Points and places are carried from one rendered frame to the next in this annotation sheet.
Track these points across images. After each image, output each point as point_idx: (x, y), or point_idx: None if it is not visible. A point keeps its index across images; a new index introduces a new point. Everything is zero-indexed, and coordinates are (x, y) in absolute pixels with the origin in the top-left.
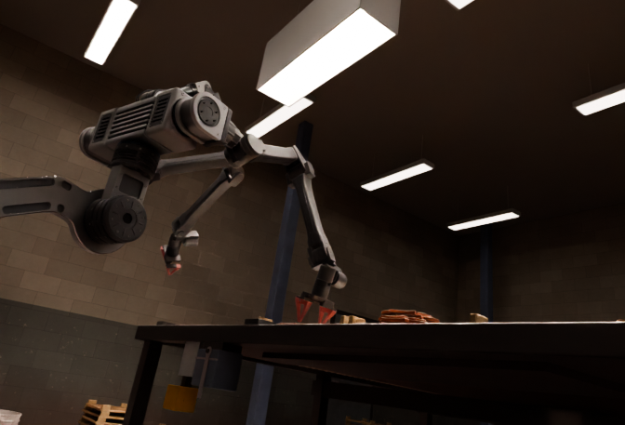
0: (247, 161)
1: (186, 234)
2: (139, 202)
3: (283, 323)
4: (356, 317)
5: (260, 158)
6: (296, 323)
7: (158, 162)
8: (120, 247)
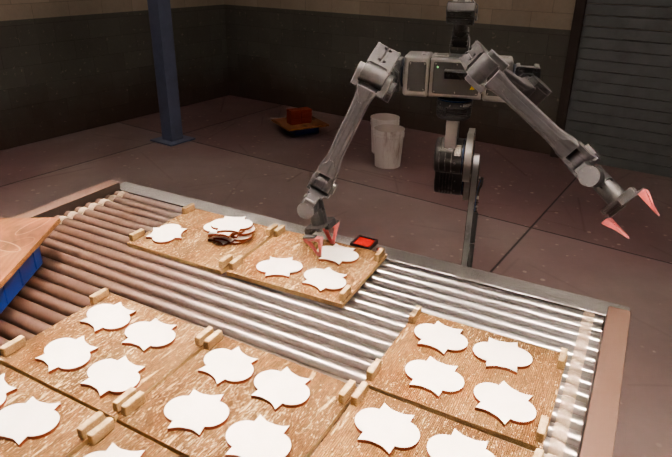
0: (375, 96)
1: (569, 167)
2: (436, 141)
3: (351, 248)
4: (271, 225)
5: (375, 87)
6: (335, 244)
7: (441, 104)
8: (462, 177)
